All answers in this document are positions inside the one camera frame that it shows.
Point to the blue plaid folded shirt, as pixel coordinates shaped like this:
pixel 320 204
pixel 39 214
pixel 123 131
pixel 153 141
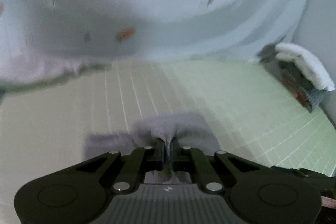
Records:
pixel 314 95

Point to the light blue carrot quilt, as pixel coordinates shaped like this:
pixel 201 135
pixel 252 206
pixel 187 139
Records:
pixel 42 40

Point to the green grid bed sheet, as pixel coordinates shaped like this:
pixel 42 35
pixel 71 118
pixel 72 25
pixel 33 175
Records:
pixel 47 127

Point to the white folded garment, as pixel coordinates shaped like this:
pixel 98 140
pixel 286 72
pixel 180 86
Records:
pixel 308 64

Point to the grey sweatpants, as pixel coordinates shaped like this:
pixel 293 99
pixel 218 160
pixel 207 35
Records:
pixel 188 129

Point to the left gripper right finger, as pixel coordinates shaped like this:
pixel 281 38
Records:
pixel 197 165

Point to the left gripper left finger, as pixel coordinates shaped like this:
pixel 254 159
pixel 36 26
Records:
pixel 137 164

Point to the grey folded garment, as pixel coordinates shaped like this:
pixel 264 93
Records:
pixel 267 57

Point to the red patterned folded garment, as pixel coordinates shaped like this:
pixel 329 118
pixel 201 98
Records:
pixel 294 89

